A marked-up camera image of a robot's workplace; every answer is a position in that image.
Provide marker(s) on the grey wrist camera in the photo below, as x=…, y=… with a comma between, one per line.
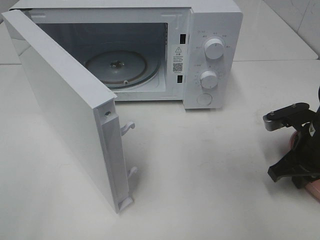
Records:
x=294, y=115

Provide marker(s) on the white microwave door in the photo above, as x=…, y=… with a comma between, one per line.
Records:
x=79, y=107

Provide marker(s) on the white microwave knob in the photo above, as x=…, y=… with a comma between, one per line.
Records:
x=208, y=79
x=214, y=48

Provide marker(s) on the glass microwave turntable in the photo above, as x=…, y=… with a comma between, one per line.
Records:
x=119, y=69

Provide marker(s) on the pink round plate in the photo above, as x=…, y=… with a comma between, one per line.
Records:
x=313, y=187

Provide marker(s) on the white upper microwave knob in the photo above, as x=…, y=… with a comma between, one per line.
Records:
x=214, y=48

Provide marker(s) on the white microwave oven body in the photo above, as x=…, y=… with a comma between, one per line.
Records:
x=87, y=28

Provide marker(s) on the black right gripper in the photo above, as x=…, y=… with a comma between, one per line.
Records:
x=304, y=165

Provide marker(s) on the white warning label sticker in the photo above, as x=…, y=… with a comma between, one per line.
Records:
x=177, y=58

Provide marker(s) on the white lower microwave knob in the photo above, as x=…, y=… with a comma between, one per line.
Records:
x=208, y=79

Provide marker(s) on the white round door button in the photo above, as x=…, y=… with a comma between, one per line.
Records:
x=204, y=99

